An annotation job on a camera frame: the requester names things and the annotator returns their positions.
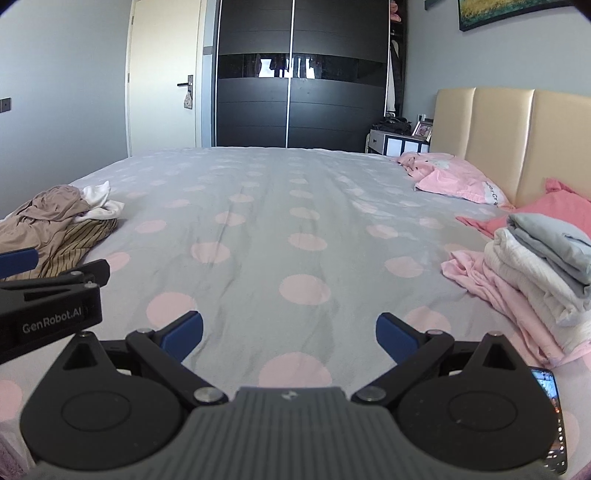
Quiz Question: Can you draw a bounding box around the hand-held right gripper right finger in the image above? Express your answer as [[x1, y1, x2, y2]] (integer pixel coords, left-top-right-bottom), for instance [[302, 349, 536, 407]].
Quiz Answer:
[[351, 311, 532, 407]]

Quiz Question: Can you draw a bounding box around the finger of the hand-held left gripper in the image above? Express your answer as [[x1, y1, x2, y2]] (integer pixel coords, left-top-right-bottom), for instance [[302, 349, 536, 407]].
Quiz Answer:
[[0, 248, 39, 281], [0, 259, 110, 306]]

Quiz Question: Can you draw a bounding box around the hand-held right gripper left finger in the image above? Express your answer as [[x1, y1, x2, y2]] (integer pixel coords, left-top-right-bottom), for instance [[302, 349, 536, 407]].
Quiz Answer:
[[59, 310, 229, 408]]

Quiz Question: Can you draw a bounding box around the grey shirt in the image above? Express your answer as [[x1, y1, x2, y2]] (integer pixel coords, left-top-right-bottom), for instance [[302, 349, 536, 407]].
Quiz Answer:
[[506, 212, 591, 298]]

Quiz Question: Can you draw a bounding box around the brown striped garment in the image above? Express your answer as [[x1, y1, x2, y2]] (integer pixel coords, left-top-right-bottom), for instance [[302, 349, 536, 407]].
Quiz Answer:
[[37, 217, 118, 280]]

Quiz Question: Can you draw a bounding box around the brown crumpled garment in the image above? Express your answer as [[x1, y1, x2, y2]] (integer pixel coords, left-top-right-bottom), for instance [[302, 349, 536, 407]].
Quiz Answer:
[[0, 185, 93, 278]]

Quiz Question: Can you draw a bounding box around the white crumpled garment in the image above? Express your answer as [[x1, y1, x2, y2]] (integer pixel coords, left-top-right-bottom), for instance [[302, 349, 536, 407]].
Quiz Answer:
[[81, 181, 125, 223]]

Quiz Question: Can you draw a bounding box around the pink folded garment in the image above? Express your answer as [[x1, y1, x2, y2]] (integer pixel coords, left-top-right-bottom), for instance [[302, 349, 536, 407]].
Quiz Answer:
[[441, 249, 568, 367]]

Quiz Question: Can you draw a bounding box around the white folded garment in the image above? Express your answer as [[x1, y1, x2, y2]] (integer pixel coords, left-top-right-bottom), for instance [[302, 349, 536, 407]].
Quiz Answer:
[[482, 228, 591, 356]]

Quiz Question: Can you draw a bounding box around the purple fuzzy robe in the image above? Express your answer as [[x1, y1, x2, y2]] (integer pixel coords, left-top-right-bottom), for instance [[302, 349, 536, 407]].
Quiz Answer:
[[0, 429, 35, 480]]

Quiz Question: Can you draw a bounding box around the grey pink-dotted bed sheet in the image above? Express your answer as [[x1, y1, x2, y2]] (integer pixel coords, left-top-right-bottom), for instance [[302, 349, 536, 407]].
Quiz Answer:
[[0, 147, 591, 480]]

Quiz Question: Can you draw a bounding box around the light pink printed pillow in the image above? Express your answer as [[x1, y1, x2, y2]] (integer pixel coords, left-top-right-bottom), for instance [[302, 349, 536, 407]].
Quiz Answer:
[[397, 151, 515, 209]]

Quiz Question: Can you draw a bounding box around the black smartphone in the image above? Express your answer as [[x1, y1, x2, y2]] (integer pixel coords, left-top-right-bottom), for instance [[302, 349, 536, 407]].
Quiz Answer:
[[529, 367, 568, 476]]

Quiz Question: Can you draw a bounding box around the white nightstand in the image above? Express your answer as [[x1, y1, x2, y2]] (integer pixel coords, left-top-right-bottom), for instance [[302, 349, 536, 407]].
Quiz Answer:
[[367, 128, 432, 155]]

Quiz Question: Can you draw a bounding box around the black bag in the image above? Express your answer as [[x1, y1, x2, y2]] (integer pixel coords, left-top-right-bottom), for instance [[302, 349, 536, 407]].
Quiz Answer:
[[372, 116, 411, 136]]

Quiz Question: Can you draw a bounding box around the dark pink pillow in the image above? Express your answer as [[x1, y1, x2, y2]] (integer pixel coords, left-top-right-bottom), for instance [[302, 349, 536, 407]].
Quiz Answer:
[[455, 179, 591, 241]]

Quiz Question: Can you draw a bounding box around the cream room door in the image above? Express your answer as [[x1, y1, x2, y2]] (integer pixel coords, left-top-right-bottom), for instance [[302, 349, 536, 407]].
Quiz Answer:
[[127, 0, 206, 158]]

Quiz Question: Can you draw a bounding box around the beige padded headboard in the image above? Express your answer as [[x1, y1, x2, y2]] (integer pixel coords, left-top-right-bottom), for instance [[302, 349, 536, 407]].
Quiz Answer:
[[434, 87, 591, 217]]

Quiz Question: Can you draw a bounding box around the black sliding-door wardrobe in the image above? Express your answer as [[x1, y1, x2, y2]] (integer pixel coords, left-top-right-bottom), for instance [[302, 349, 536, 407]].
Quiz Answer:
[[213, 0, 409, 152]]

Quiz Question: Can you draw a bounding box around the hanging white garment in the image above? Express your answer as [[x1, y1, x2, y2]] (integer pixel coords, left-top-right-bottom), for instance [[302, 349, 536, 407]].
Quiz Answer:
[[386, 41, 399, 114]]

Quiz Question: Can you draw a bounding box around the framed wall painting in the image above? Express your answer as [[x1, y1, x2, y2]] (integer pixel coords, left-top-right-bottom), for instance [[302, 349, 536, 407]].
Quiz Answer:
[[457, 0, 575, 32]]

